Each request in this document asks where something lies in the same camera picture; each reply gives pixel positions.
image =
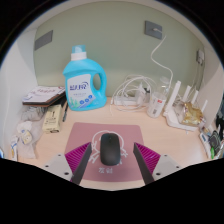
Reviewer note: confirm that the blue detergent bottle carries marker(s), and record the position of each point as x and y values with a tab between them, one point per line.
80	86

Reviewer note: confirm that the white wall charger plug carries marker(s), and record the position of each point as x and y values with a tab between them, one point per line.
200	57

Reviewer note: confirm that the stack of books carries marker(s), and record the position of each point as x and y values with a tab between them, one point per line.
43	95

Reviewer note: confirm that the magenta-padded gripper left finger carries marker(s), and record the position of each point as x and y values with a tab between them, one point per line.
61	165

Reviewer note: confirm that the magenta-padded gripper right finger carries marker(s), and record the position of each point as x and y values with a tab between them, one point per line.
163	165

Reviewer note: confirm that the grey blank wall plate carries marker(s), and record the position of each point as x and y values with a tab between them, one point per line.
43	40

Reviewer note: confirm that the pink mouse pad white drawing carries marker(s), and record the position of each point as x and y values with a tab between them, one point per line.
83	133

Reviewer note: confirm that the small yellowish box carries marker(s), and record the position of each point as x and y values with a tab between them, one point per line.
52	119

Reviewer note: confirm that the black computer mouse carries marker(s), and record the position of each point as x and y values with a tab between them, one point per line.
110	150

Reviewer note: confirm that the grey wall socket plate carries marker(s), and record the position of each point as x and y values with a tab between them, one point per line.
153	30

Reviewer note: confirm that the white router with antennas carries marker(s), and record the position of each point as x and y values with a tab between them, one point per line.
173	116

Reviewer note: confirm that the clear plastic bottle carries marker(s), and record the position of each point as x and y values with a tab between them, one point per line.
156	103

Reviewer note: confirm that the white remote control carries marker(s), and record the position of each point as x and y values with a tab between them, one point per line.
205	143

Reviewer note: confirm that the clear plastic wrapped packets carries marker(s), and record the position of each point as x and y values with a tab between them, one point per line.
26	133

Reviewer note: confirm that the gold foil bag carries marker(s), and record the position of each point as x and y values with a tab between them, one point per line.
192	114

